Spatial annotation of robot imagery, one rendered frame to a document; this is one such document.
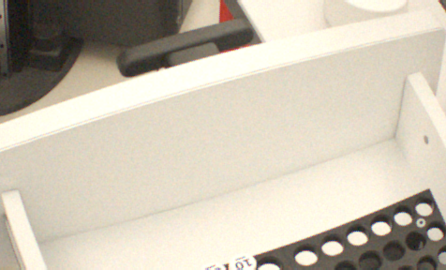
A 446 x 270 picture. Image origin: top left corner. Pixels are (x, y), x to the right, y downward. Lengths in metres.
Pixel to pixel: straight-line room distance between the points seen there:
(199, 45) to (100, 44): 0.87
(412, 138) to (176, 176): 0.14
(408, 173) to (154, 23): 0.76
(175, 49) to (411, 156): 0.15
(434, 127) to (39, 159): 0.22
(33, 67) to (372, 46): 0.92
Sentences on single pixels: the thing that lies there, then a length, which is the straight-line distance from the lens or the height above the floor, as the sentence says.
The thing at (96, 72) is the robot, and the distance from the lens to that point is 1.43.
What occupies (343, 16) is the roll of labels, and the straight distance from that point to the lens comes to 0.81.
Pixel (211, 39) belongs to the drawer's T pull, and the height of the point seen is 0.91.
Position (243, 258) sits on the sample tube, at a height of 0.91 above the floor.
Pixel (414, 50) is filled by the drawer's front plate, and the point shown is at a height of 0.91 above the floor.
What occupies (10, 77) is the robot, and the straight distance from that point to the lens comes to 1.46.
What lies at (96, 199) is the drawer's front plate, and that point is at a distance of 0.60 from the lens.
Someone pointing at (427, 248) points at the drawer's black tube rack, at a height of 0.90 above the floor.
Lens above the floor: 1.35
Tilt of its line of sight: 52 degrees down
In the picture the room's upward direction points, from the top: 3 degrees clockwise
